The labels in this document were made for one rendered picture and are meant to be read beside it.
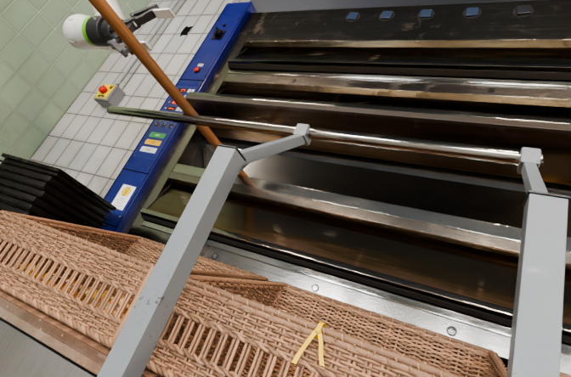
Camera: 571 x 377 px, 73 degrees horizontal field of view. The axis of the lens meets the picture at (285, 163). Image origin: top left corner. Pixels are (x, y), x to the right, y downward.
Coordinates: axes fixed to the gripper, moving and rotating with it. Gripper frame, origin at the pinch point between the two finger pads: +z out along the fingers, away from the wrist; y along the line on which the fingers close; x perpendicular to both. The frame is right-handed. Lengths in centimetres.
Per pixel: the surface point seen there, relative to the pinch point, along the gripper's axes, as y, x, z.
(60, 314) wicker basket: 74, -6, 20
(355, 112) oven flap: -7, -41, 48
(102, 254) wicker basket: 61, -6, 21
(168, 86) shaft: 14.3, -7.6, 7.5
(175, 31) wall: -64, -54, -75
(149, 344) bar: 71, 2, 48
